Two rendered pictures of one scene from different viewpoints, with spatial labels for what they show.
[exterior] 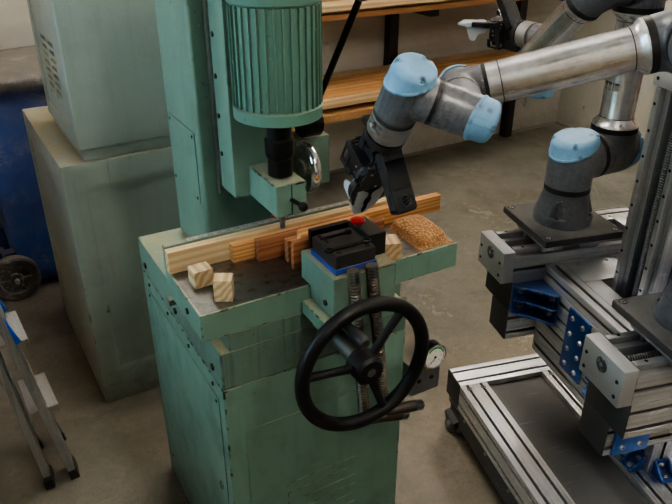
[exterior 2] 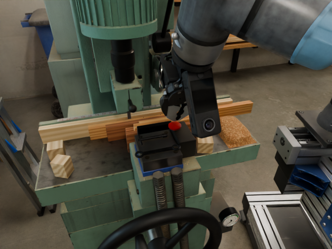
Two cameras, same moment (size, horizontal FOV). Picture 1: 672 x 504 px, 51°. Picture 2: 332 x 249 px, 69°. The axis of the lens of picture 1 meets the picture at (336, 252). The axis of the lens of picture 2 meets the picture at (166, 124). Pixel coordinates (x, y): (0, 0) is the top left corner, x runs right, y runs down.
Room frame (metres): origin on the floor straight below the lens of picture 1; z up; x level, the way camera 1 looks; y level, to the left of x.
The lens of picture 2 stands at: (0.79, -0.13, 1.34)
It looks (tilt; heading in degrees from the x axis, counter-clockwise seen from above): 35 degrees down; 13
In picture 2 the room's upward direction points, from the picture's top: straight up
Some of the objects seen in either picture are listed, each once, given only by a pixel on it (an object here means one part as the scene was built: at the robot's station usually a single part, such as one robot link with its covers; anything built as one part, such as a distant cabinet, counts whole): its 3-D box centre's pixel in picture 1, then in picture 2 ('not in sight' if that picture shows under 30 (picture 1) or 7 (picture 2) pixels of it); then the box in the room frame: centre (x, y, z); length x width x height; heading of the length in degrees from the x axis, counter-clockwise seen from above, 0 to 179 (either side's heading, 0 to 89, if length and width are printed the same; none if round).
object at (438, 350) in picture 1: (430, 356); (228, 217); (1.29, -0.22, 0.65); 0.06 x 0.04 x 0.08; 120
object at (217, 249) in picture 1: (299, 229); (144, 118); (1.38, 0.08, 0.93); 0.60 x 0.02 x 0.05; 120
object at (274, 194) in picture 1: (278, 191); (126, 91); (1.36, 0.12, 1.03); 0.14 x 0.07 x 0.09; 30
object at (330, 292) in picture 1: (347, 275); (163, 168); (1.20, -0.02, 0.92); 0.15 x 0.13 x 0.09; 120
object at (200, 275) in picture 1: (200, 275); (56, 150); (1.20, 0.27, 0.92); 0.04 x 0.04 x 0.04; 32
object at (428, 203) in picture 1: (342, 225); (176, 118); (1.42, -0.01, 0.92); 0.54 x 0.02 x 0.04; 120
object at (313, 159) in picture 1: (305, 166); (158, 74); (1.52, 0.07, 1.02); 0.12 x 0.03 x 0.12; 30
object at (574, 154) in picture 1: (573, 158); not in sight; (1.67, -0.60, 0.98); 0.13 x 0.12 x 0.14; 120
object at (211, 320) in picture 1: (327, 276); (154, 158); (1.27, 0.02, 0.87); 0.61 x 0.30 x 0.06; 120
